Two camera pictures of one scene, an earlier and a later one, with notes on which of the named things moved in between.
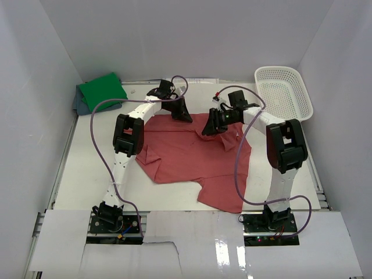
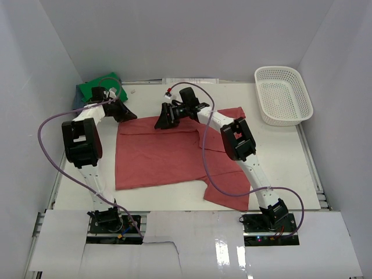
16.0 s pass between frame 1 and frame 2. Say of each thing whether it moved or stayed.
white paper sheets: stayed
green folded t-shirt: stayed
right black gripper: moved
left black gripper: moved
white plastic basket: stayed
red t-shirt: moved
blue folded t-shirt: stayed
